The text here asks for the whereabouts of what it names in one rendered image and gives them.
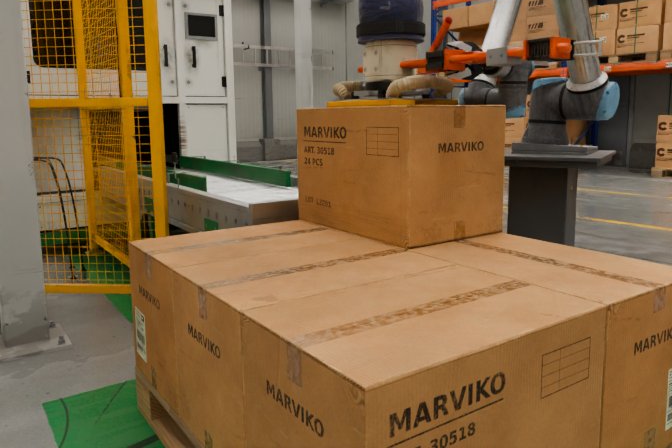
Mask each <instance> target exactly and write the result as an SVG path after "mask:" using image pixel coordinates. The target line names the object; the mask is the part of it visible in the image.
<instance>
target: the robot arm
mask: <svg viewBox="0 0 672 448"><path fill-rule="evenodd" d="M521 3H522V0H497V1H496V4H495V7H494V11H493V14H492V17H491V20H490V23H489V26H488V29H487V32H486V35H485V38H484V41H483V44H482V48H481V49H479V48H480V47H478V46H477V45H476V44H475V43H473V42H466V41H454V42H449V43H447V44H446V45H447V48H450V49H456V50H465V51H466V52H470V51H480V52H486V51H487V49H490V48H498V47H506V46H508V44H509V41H510V38H511V34H512V31H513V28H514V25H515V22H516V19H517V16H518V12H519V9H520V6H521ZM553 3H554V7H555V12H556V16H557V21H558V25H559V30H560V34H561V37H563V38H570V39H571V40H576V42H581V41H592V40H595V37H594V32H593V27H592V22H591V16H590V11H589V6H588V0H553ZM585 53H597V48H596V44H584V45H575V54H585ZM566 62H567V66H568V71H569V75H570V79H569V78H566V77H550V78H541V79H537V80H535V81H534V82H533V84H532V89H531V97H530V108H529V118H528V126H527V128H526V130H525V132H524V134H523V136H522V141H521V143H531V144H546V145H569V138H568V134H567V130H566V119H567V120H594V121H599V120H609V119H610V118H612V117H613V115H614V114H615V112H616V110H617V107H618V103H619V97H620V93H619V92H620V90H619V86H618V84H617V83H616V82H613V81H612V82H609V81H608V76H607V73H605V72H604V71H601V69H600V64H599V59H598V56H589V57H576V58H575V60H572V61H566ZM534 68H535V64H534V61H523V60H522V64H521V65H514V66H503V67H498V66H486V63H483V64H471V65H468V64H465V71H458V70H457V71H456V72H454V73H450V74H447V75H446V78H450V79H458V80H460V79H463V80H470V82H469V85H468V88H467V87H465V88H463V89H462V90H461V91H460V93H459V98H458V102H459V105H506V119H511V118H522V117H524V116H525V111H526V107H527V106H526V98H527V83H528V78H529V77H530V76H531V75H532V74H533V72H534ZM497 78H499V88H495V85H496V82H497Z"/></svg>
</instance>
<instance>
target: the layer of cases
mask: <svg viewBox="0 0 672 448"><path fill-rule="evenodd" d="M128 250H129V266H130V282H131V298H132V314H133V330H134V345H135V361H136V366H137V367H138V368H139V370H140V371H141V372H142V373H143V374H144V376H145V377H146V378H147V379H148V380H149V382H150V383H151V384H152V385H153V386H154V388H155V389H156V390H157V391H158V392H159V394H160V395H161V396H162V397H163V398H164V400H165V401H166V402H167V403H168V404H169V406H170V407H171V408H172V409H173V410H174V412H175V413H176V414H177V415H178V416H179V417H180V419H181V420H182V421H183V422H184V424H185V425H186V426H187V427H188V428H189V430H190V431H191V432H192V433H193V434H194V436H195V437H196V438H197V439H198V440H199V442H200V443H201V444H202V445H203V447H204V448H666V447H667V446H669V445H670V444H672V266H668V265H663V264H658V263H653V262H648V261H643V260H638V259H632V258H627V257H622V256H617V255H612V254H607V253H602V252H597V251H592V250H587V249H582V248H577V247H572V246H566V245H561V244H556V243H551V242H546V241H541V240H536V239H531V238H526V237H521V236H516V235H511V234H506V233H499V232H497V233H491V234H486V235H480V236H475V237H469V238H464V239H459V240H453V241H448V242H442V243H437V244H431V245H426V246H421V247H415V248H410V249H408V248H404V247H400V246H397V245H393V244H389V243H386V242H382V241H378V240H374V239H371V238H367V237H363V236H359V235H356V234H352V233H348V232H345V231H341V230H337V229H333V228H330V227H326V226H322V225H318V224H315V223H311V222H307V221H304V220H292V221H284V222H277V223H269V224H261V225H253V226H245V227H238V228H230V229H222V230H214V231H207V232H199V233H191V234H183V235H175V236H168V237H160V238H152V239H144V240H137V241H129V242H128Z"/></svg>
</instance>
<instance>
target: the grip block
mask: <svg viewBox="0 0 672 448"><path fill-rule="evenodd" d="M462 52H466V51H465V50H455V49H444V51H443V50H441V51H433V52H430V51H426V72H446V71H454V70H458V71H465V64H460V63H449V60H448V59H449V56H452V55H461V54H460V53H462Z"/></svg>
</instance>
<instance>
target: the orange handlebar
mask: <svg viewBox="0 0 672 448"><path fill-rule="evenodd" d="M556 50H557V52H566V53H569V52H570V51H571V50H572V45H571V44H569V43H558V44H557V45H556ZM460 54H461V55H452V56H449V59H448V60H449V63H460V64H468V65H471V64H483V63H486V62H485V61H486V56H487V54H486V52H480V51H470V52H462V53H460ZM507 55H508V57H517V56H518V57H519V58H523V47H519V48H511V49H508V51H507ZM400 67H401V68H411V69H417V68H418V74H416V75H430V74H439V72H426V59H419V60H411V61H402V62H401V63H400Z"/></svg>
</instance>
